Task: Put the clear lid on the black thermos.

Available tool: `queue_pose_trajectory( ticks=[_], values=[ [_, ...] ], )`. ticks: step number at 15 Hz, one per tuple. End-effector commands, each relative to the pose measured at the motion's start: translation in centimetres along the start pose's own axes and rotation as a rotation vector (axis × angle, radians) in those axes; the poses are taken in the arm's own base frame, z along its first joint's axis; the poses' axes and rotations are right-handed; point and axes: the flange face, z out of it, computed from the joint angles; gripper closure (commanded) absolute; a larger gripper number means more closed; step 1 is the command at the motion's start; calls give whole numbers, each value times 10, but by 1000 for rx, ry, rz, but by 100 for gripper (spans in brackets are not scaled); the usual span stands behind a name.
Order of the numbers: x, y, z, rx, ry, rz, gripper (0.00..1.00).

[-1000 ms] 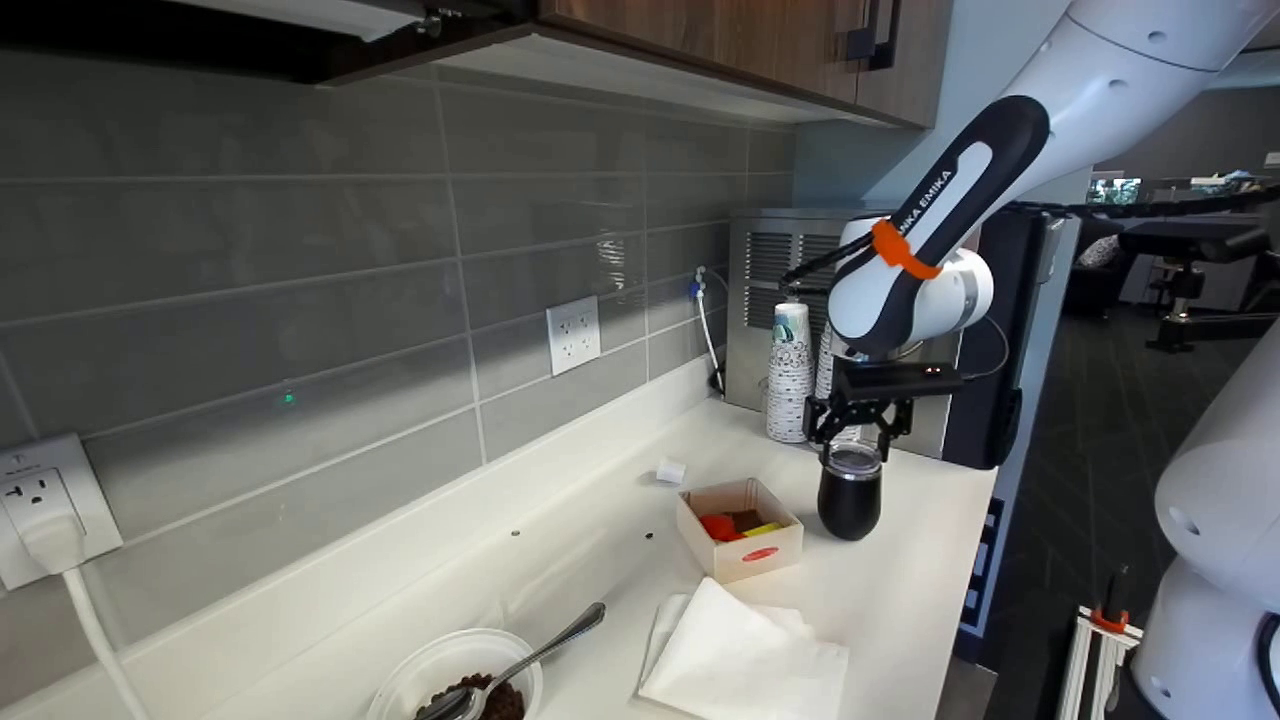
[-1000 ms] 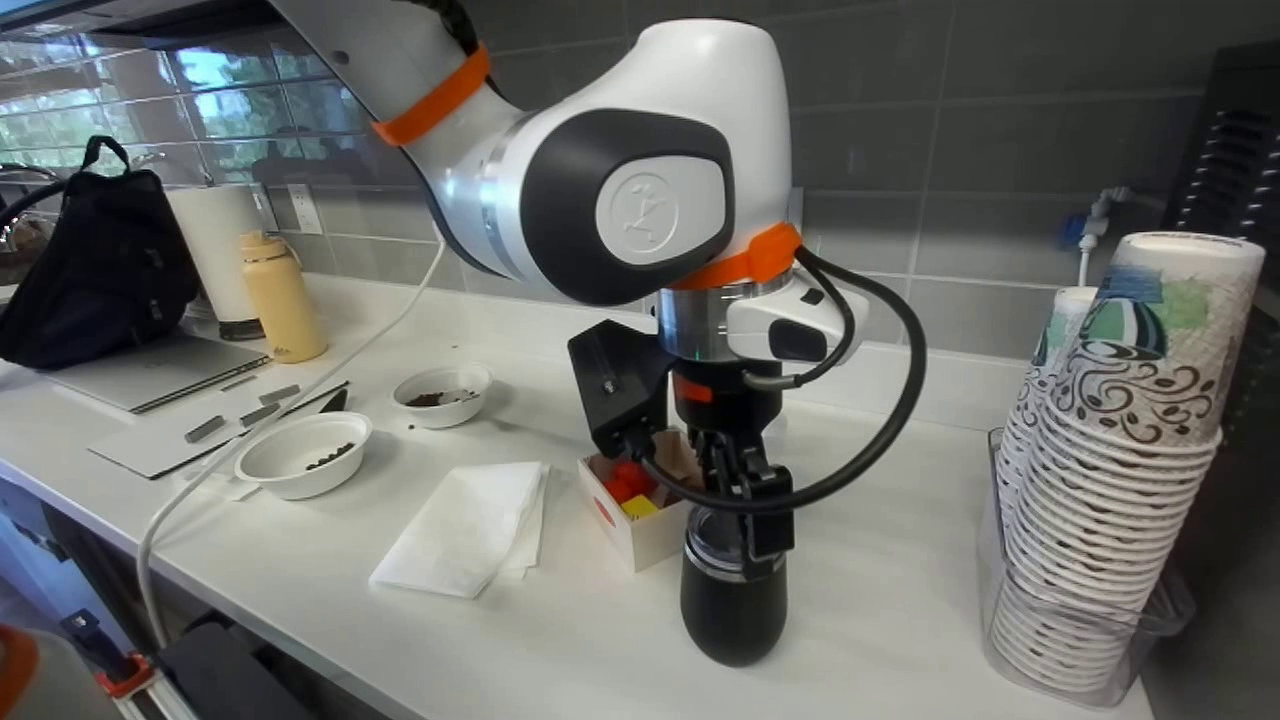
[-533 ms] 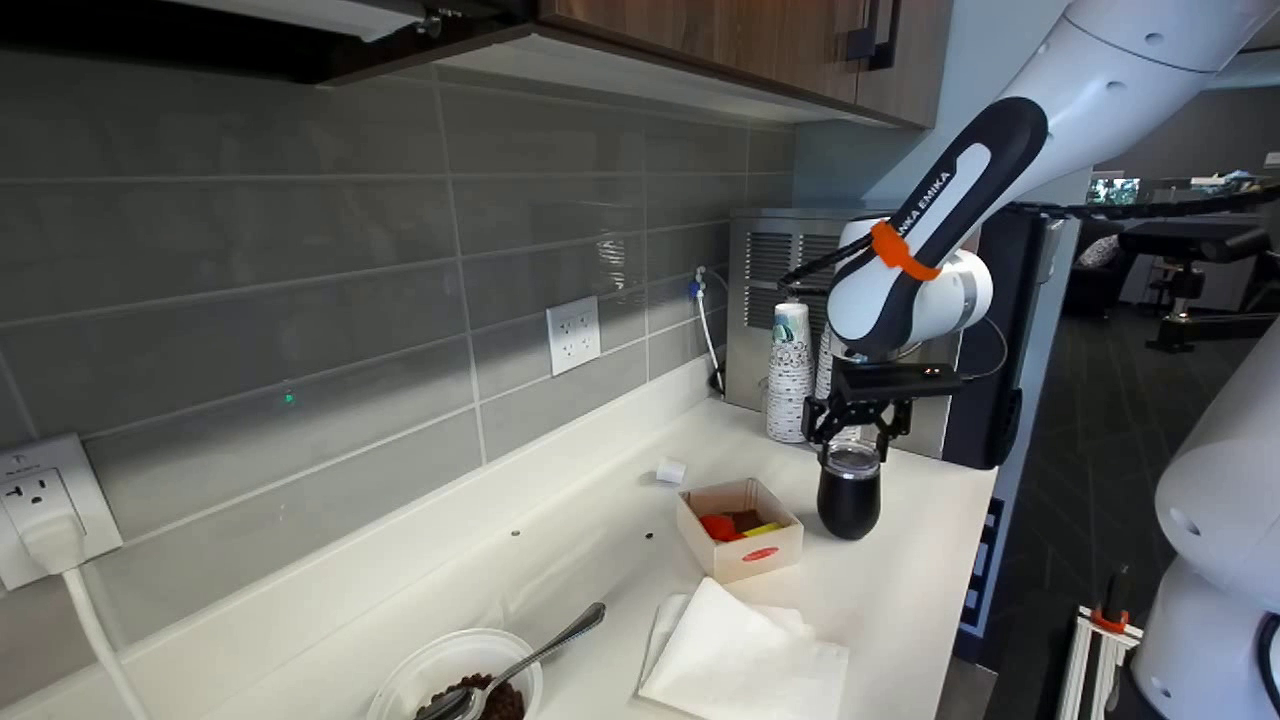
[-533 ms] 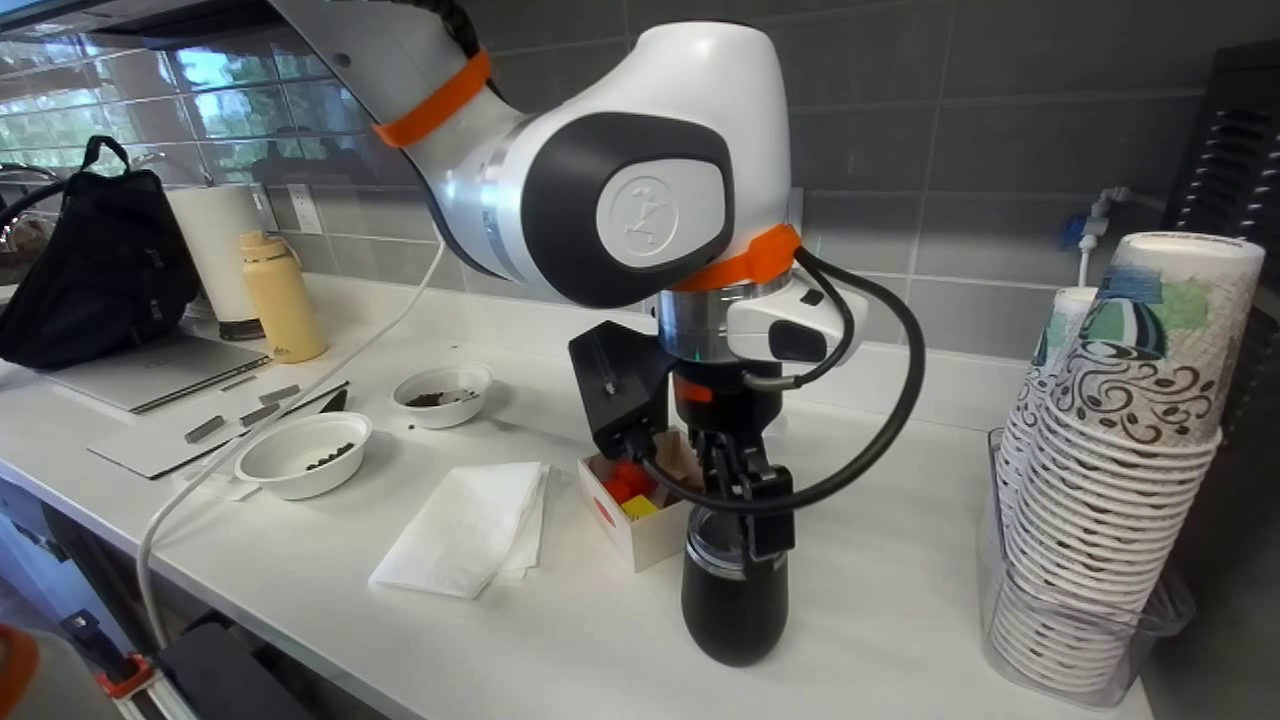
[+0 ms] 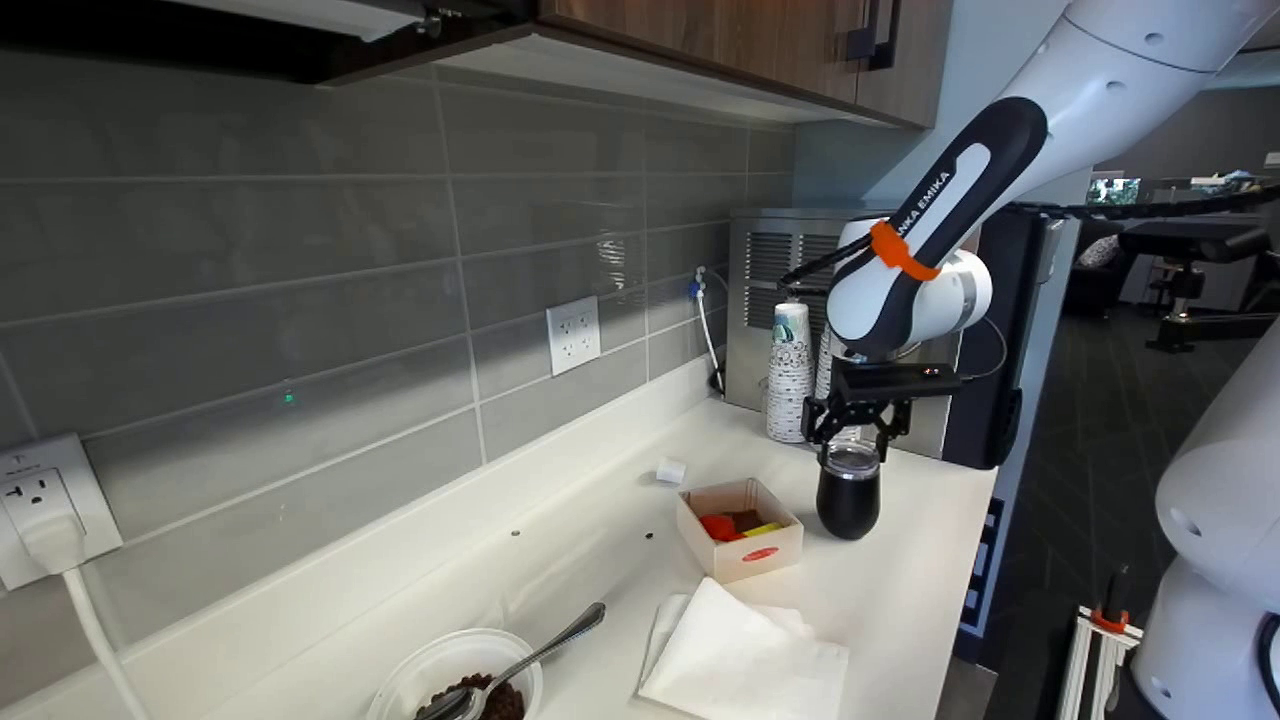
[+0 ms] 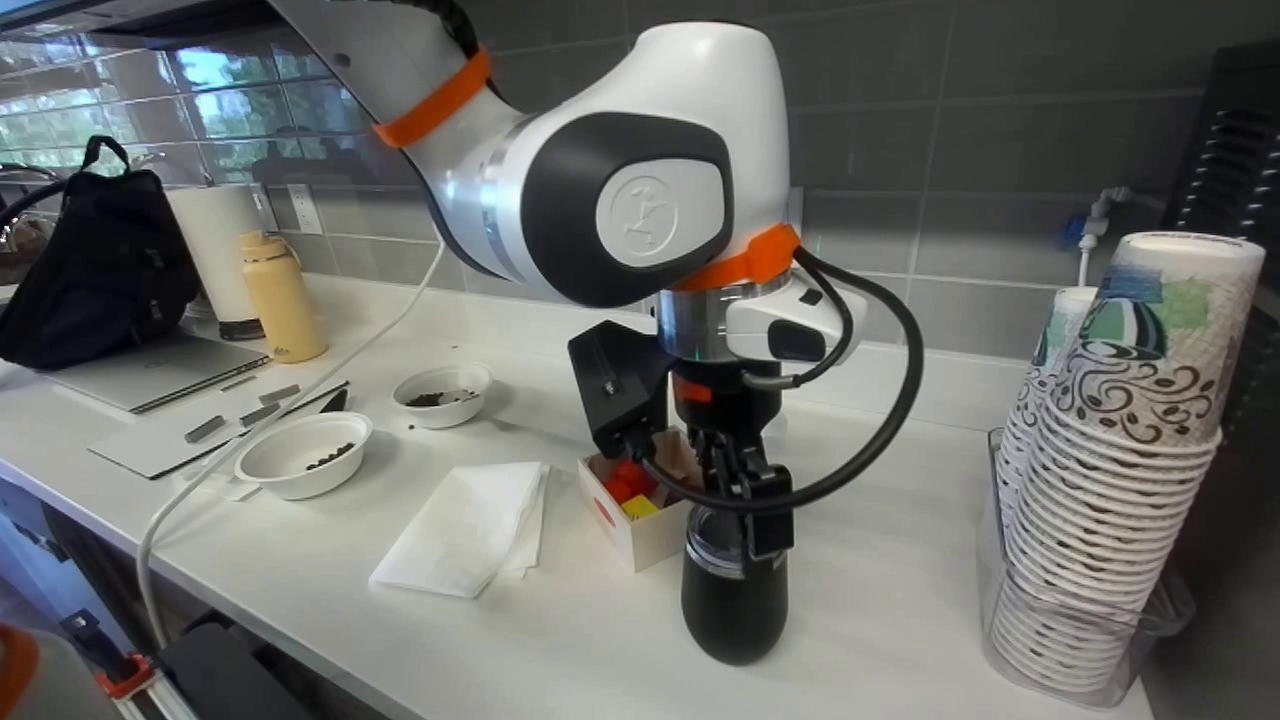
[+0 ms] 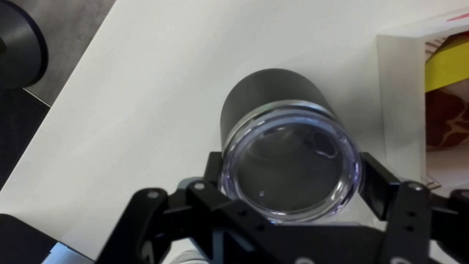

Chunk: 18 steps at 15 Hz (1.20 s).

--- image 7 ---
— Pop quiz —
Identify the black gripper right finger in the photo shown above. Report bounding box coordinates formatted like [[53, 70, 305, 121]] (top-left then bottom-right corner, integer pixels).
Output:
[[358, 150, 469, 264]]

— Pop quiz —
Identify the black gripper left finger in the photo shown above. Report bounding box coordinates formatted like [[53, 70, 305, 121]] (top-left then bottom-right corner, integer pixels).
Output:
[[94, 150, 277, 264]]

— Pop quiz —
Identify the clear plastic cup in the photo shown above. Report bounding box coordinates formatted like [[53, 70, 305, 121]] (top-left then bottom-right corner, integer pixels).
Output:
[[218, 105, 365, 225]]

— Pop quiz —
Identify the brown patterned toy block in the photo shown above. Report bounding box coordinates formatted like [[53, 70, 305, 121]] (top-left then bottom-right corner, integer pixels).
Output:
[[425, 89, 469, 150]]

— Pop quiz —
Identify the white box of toy food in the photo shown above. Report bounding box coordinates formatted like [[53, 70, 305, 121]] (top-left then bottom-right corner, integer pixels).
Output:
[[375, 11, 469, 190]]

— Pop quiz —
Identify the yellow toy block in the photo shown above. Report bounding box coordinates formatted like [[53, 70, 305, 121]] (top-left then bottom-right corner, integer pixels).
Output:
[[424, 35, 469, 93]]

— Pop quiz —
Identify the dark round stool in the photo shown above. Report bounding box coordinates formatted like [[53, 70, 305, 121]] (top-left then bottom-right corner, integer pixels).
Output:
[[0, 0, 50, 90]]

